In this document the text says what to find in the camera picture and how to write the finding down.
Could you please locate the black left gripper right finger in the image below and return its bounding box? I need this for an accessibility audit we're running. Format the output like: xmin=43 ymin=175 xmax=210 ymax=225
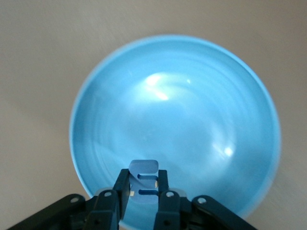
xmin=153 ymin=169 xmax=260 ymax=230

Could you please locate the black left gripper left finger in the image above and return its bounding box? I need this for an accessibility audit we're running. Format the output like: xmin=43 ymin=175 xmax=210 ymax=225
xmin=7 ymin=169 xmax=131 ymax=230

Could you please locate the blue plate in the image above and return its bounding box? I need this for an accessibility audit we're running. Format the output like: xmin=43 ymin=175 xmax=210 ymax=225
xmin=69 ymin=34 xmax=281 ymax=230

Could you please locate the brown table cover sheet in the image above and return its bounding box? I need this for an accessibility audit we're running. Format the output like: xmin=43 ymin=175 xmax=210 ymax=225
xmin=0 ymin=0 xmax=307 ymax=230

